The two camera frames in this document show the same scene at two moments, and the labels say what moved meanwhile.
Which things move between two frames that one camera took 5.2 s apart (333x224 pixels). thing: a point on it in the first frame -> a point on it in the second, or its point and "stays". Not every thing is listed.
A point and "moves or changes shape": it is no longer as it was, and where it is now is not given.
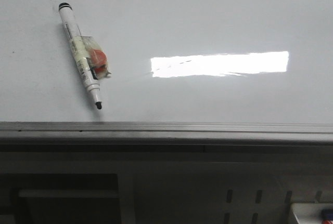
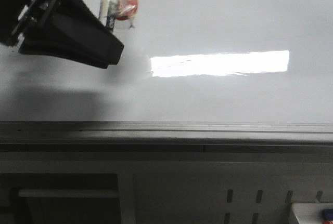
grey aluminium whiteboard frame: (94, 137) stays
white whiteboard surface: (181, 49) stays
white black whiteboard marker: (72, 22) moves or changes shape
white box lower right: (310, 213) stays
